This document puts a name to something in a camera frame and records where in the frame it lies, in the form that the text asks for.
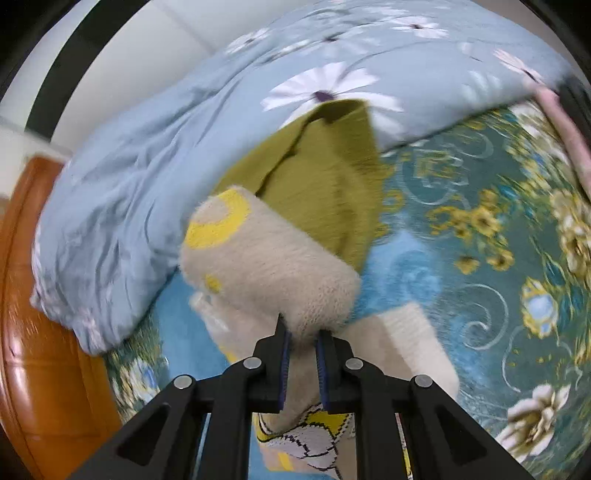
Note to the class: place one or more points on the light blue floral duvet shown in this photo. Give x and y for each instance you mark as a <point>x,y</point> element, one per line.
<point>109,233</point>

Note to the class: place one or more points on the teal floral bed blanket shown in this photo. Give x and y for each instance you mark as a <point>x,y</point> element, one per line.
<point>484,234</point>

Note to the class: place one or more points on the pink folded garment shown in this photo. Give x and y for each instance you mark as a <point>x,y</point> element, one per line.
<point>574,142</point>

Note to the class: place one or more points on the olive green knit garment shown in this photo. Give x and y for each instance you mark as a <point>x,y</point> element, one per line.
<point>323,174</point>

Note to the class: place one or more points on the orange wooden bed frame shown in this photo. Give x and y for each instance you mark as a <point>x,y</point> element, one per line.
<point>57,407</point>

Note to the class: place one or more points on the beige fuzzy sweater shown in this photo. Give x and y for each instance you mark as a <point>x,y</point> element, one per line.
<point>252,269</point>

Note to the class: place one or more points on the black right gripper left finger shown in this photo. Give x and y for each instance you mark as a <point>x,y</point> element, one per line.
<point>198,429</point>

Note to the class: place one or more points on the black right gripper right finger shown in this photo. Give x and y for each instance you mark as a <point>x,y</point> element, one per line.
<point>406,428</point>

